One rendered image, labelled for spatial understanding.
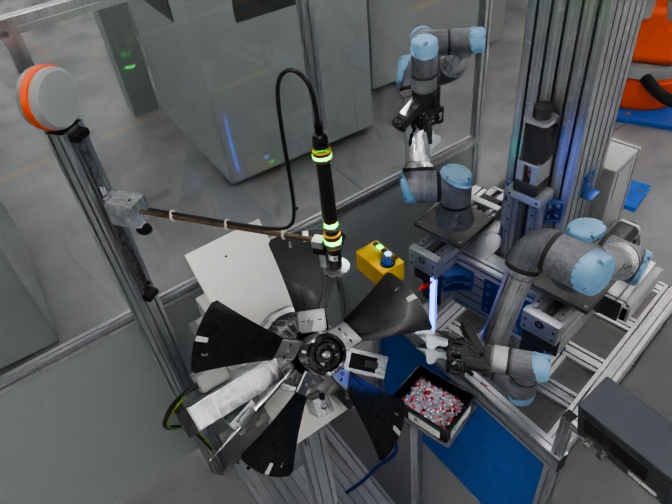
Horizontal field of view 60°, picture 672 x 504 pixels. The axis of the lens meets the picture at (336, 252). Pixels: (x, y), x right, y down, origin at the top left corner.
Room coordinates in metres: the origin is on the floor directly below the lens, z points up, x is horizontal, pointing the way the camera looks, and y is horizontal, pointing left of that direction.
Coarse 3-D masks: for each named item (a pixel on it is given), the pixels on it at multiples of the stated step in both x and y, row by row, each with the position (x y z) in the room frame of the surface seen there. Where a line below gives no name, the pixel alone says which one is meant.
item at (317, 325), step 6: (300, 312) 1.13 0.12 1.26; (306, 312) 1.12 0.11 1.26; (312, 312) 1.12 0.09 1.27; (318, 312) 1.11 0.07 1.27; (324, 312) 1.10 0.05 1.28; (300, 318) 1.12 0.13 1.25; (306, 318) 1.11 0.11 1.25; (312, 318) 1.10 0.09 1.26; (318, 318) 1.10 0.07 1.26; (324, 318) 1.09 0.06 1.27; (300, 324) 1.11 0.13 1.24; (306, 324) 1.10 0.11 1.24; (312, 324) 1.09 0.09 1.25; (318, 324) 1.08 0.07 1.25; (324, 324) 1.08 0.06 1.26; (300, 330) 1.09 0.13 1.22; (306, 330) 1.09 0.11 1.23; (312, 330) 1.08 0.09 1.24; (318, 330) 1.07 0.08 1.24
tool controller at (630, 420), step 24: (600, 384) 0.78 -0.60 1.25; (600, 408) 0.72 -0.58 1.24; (624, 408) 0.71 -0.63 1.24; (648, 408) 0.70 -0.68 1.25; (600, 432) 0.69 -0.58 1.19; (624, 432) 0.66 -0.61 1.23; (648, 432) 0.65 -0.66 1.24; (600, 456) 0.68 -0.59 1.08; (624, 456) 0.63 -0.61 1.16; (648, 456) 0.60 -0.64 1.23; (648, 480) 0.59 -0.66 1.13
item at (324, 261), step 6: (312, 240) 1.10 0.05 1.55; (312, 246) 1.10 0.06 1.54; (318, 246) 1.09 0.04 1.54; (324, 246) 1.10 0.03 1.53; (318, 252) 1.08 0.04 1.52; (324, 252) 1.08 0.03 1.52; (324, 258) 1.08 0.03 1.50; (342, 258) 1.11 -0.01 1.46; (324, 264) 1.09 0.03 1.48; (342, 264) 1.09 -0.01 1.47; (348, 264) 1.09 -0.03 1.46; (324, 270) 1.08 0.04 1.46; (330, 270) 1.07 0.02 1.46; (336, 270) 1.07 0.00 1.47; (342, 270) 1.07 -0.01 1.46; (348, 270) 1.07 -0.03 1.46; (330, 276) 1.06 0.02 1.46; (336, 276) 1.05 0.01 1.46; (342, 276) 1.06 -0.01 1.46
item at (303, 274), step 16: (272, 240) 1.29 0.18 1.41; (288, 240) 1.28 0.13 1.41; (288, 256) 1.25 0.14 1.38; (304, 256) 1.23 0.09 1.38; (288, 272) 1.22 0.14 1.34; (304, 272) 1.20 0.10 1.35; (320, 272) 1.19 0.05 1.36; (288, 288) 1.19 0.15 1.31; (304, 288) 1.17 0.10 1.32; (320, 288) 1.15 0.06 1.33; (304, 304) 1.14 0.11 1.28; (320, 304) 1.12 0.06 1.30
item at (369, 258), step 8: (376, 240) 1.61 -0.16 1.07; (368, 248) 1.58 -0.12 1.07; (376, 248) 1.57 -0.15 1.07; (360, 256) 1.54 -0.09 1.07; (368, 256) 1.53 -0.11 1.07; (376, 256) 1.53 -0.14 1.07; (384, 256) 1.52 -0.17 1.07; (360, 264) 1.55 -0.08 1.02; (368, 264) 1.50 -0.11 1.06; (376, 264) 1.49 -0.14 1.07; (392, 264) 1.47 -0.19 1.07; (400, 264) 1.47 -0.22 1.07; (368, 272) 1.51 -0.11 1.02; (376, 272) 1.46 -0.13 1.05; (384, 272) 1.44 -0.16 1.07; (392, 272) 1.45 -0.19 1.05; (400, 272) 1.47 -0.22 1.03; (376, 280) 1.47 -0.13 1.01
